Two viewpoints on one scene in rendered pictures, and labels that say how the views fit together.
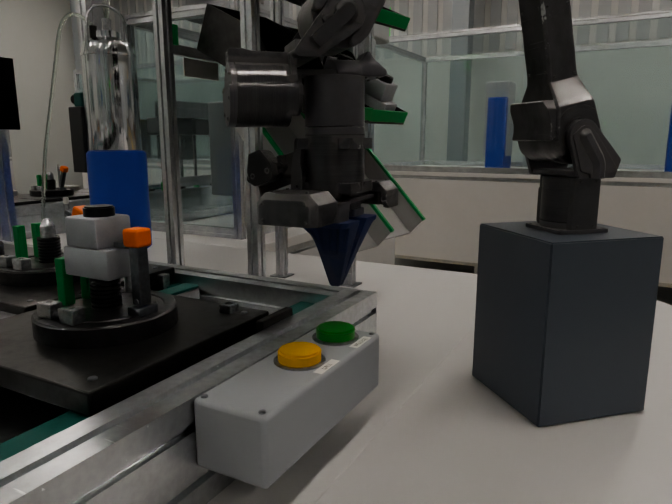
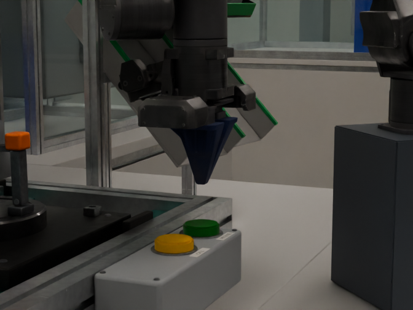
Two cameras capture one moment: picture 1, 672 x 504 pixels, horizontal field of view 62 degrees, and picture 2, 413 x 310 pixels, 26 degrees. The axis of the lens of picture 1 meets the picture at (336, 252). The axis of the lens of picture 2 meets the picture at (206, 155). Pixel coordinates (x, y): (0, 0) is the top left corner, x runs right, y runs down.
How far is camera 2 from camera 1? 0.41 m
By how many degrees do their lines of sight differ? 5
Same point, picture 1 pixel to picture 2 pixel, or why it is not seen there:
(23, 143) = not seen: outside the picture
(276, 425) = (167, 291)
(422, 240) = (267, 158)
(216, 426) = (115, 295)
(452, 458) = not seen: outside the picture
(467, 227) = (330, 138)
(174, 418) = (82, 288)
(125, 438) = (54, 296)
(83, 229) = not seen: outside the picture
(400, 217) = (249, 122)
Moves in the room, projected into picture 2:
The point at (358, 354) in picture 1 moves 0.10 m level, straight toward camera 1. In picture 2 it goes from (224, 245) to (232, 274)
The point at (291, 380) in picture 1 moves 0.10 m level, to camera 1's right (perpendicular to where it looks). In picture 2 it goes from (172, 261) to (273, 259)
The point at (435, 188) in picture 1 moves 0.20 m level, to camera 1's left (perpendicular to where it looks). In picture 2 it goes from (284, 82) to (249, 83)
